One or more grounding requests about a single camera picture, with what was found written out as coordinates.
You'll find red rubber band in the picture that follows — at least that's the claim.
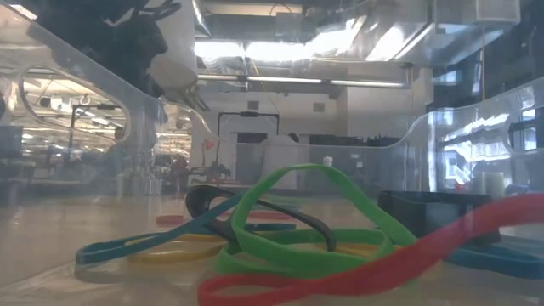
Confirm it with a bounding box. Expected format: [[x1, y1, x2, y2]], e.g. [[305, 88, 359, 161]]
[[196, 193, 544, 306], [155, 210, 295, 227]]

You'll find long ceiling light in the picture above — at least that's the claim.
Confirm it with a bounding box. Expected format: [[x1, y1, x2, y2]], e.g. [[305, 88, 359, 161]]
[[195, 74, 411, 89]]

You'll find clear plastic bin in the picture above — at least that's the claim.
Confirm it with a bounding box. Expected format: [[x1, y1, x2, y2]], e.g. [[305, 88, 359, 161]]
[[0, 0, 544, 306]]

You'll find green rubber band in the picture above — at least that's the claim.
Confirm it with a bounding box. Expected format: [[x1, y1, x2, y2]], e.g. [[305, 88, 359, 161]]
[[215, 163, 418, 281]]

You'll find blue rubber band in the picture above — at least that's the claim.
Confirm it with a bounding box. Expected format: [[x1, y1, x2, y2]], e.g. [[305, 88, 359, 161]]
[[445, 237, 544, 281]]

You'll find pale cylindrical container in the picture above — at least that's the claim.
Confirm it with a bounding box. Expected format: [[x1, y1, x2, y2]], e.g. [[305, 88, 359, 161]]
[[473, 172, 507, 199]]

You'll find yellow rubber band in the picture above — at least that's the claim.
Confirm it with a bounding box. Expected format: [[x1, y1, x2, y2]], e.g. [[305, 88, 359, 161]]
[[126, 232, 239, 265]]

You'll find black thin rubber band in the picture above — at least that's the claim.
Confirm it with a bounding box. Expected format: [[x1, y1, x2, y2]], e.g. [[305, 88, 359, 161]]
[[184, 184, 337, 252]]

